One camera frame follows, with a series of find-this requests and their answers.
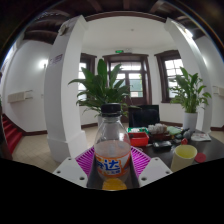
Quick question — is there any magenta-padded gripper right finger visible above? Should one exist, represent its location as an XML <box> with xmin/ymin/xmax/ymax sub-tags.
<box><xmin>128</xmin><ymin>146</ymin><xmax>173</xmax><ymax>190</ymax></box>

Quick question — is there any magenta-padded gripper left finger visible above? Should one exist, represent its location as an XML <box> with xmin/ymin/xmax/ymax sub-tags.
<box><xmin>53</xmin><ymin>146</ymin><xmax>103</xmax><ymax>190</ymax></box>

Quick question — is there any clear orange-label drink bottle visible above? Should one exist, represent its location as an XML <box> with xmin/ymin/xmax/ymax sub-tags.
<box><xmin>93</xmin><ymin>103</ymin><xmax>132</xmax><ymax>192</ymax></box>

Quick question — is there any black flat device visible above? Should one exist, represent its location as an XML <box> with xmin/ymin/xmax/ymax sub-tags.
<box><xmin>152</xmin><ymin>140</ymin><xmax>173</xmax><ymax>149</ymax></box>

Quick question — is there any pale yellow cup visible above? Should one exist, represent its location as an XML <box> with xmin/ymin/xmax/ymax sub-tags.
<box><xmin>170</xmin><ymin>144</ymin><xmax>198</xmax><ymax>173</ymax></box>

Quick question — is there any brown tray of small cups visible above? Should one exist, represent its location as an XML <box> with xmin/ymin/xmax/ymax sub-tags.
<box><xmin>147</xmin><ymin>123</ymin><xmax>173</xmax><ymax>143</ymax></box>

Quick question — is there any green flat pad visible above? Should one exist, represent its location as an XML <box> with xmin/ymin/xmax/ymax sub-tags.
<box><xmin>166</xmin><ymin>125</ymin><xmax>183</xmax><ymax>136</ymax></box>

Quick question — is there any black chair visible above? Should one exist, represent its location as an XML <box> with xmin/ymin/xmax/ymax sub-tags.
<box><xmin>128</xmin><ymin>104</ymin><xmax>161</xmax><ymax>129</ymax></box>

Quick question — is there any printed magazine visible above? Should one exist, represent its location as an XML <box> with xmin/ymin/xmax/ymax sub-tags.
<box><xmin>190</xmin><ymin>132</ymin><xmax>212</xmax><ymax>142</ymax></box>

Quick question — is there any red carpeted staircase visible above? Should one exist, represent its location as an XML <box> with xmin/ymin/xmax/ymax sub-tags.
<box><xmin>2</xmin><ymin>114</ymin><xmax>24</xmax><ymax>155</ymax></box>

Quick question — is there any leafy plant in white pot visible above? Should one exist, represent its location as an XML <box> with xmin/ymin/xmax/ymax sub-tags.
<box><xmin>168</xmin><ymin>66</ymin><xmax>213</xmax><ymax>133</ymax></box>
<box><xmin>68</xmin><ymin>58</ymin><xmax>139</xmax><ymax>128</ymax></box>

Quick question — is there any dark wooden glazed double door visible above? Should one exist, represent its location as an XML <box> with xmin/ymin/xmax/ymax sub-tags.
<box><xmin>102</xmin><ymin>53</ymin><xmax>153</xmax><ymax>107</ymax></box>

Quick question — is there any dark-framed window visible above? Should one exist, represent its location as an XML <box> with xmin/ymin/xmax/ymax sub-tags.
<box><xmin>154</xmin><ymin>49</ymin><xmax>184</xmax><ymax>104</ymax></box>
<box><xmin>78</xmin><ymin>52</ymin><xmax>98</xmax><ymax>101</ymax></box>

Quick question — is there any dark wooden stair post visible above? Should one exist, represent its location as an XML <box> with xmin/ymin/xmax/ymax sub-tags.
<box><xmin>0</xmin><ymin>106</ymin><xmax>13</xmax><ymax>160</ymax></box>

